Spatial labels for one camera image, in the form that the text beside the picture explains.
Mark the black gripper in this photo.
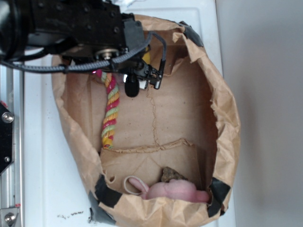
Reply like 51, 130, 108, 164
62, 14, 152, 97

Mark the multicolored twisted rope toy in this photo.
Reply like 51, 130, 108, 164
94, 69, 120, 149

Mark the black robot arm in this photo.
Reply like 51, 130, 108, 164
0, 0, 159, 97

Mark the yellow green-backed sponge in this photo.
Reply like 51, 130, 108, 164
142, 46, 151, 64

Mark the brown paper bag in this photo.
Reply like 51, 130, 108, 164
52, 15, 241, 227

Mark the brown rock-like lump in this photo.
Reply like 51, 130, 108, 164
160, 166, 188, 183

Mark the pink plush bunny toy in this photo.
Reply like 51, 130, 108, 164
123, 175, 210, 203

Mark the black metal bracket with bolts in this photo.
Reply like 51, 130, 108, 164
0, 101, 14, 174

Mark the silver aluminium frame rail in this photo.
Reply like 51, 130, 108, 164
0, 66, 24, 227

